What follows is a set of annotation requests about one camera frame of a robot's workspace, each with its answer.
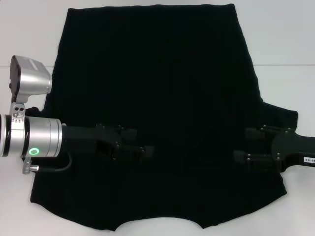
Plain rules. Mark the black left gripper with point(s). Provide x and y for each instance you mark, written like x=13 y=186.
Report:
x=83 y=137

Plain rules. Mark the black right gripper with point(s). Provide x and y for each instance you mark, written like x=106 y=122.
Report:
x=288 y=147

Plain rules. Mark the black shirt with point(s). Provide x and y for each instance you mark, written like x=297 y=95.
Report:
x=157 y=73

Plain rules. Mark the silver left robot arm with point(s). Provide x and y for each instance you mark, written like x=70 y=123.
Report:
x=41 y=135

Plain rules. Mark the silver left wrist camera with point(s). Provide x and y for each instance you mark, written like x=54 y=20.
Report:
x=32 y=76

